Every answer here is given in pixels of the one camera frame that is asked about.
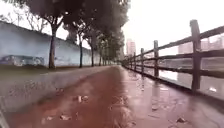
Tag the grey stone kerb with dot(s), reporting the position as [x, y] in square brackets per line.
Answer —
[30, 88]

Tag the pale tall building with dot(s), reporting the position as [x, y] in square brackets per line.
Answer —
[130, 48]

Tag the row of trees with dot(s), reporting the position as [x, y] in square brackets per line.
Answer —
[52, 50]

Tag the water behind fence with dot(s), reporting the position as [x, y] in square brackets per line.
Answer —
[213, 80]

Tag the wet red paved path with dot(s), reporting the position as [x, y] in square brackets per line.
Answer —
[110, 100]

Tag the dark wooden rail fence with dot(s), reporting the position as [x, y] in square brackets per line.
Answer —
[196, 53]

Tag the long pale wall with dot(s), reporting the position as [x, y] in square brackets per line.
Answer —
[23, 46]

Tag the dark ground strip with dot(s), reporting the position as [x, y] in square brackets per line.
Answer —
[23, 70]

